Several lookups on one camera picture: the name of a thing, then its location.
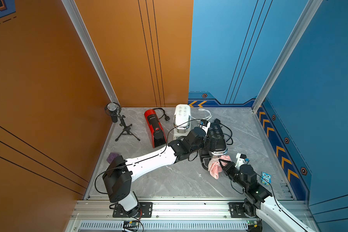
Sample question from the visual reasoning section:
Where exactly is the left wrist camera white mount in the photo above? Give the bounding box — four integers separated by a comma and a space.
199, 119, 211, 132

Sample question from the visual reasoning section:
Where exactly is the pink towel cloth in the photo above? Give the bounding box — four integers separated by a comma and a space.
208, 155, 231, 179

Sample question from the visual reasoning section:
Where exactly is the white power cable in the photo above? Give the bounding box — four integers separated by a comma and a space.
198, 108, 213, 120

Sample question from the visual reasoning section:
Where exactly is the black microphone on tripod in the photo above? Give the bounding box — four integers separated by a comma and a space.
104, 102, 140, 142

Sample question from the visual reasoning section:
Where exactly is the white coffee machine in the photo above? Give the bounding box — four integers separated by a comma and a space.
173, 104, 191, 140

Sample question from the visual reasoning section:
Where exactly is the black coffee machine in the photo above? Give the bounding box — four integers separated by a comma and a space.
199, 119, 228, 170

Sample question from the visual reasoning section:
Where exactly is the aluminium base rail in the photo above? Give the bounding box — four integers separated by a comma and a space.
72, 197, 312, 222

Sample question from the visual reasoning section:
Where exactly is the black coiled power cable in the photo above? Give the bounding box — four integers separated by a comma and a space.
152, 108, 171, 122

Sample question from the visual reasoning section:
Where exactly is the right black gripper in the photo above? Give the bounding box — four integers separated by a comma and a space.
217, 159, 247, 192

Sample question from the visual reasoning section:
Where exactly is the blue owl toy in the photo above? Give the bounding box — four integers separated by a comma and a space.
261, 172, 271, 185

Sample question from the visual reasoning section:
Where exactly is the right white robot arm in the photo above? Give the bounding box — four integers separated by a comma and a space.
219, 158, 313, 232

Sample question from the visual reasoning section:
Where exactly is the red Nespresso coffee machine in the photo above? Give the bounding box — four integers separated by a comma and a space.
144, 109, 167, 148

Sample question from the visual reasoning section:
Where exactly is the purple block toy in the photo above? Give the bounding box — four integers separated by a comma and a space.
106, 152, 119, 164

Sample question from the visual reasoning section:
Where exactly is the black machine power cable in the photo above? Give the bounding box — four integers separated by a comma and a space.
214, 118, 235, 146

